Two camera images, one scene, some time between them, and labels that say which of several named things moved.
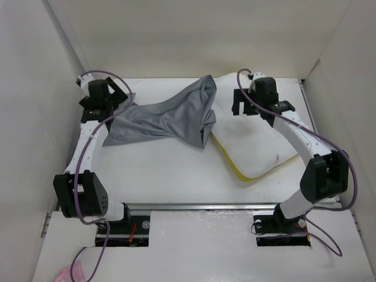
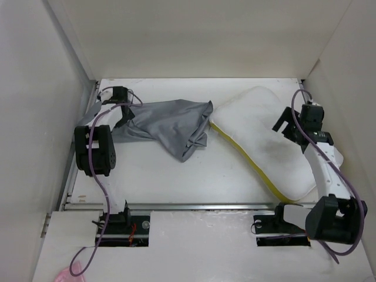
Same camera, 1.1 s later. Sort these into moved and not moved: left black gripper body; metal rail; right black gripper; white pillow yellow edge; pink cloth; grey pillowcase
Moved: white pillow yellow edge; left black gripper body; grey pillowcase; right black gripper
Not moved: metal rail; pink cloth
